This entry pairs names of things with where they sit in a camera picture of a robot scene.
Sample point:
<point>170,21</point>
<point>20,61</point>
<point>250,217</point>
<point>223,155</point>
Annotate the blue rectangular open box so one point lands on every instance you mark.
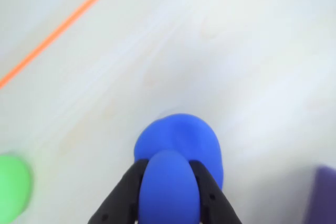
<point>321,197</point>

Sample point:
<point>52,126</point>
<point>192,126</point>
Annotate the green rubber duck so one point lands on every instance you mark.
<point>13,187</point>

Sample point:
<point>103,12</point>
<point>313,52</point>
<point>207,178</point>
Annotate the orange tape line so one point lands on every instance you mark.
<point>56,32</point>

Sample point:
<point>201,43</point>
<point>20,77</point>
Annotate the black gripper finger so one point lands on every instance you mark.
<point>118,200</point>
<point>214,203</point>

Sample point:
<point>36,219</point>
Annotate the blue rubber duck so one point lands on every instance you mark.
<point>170,182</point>

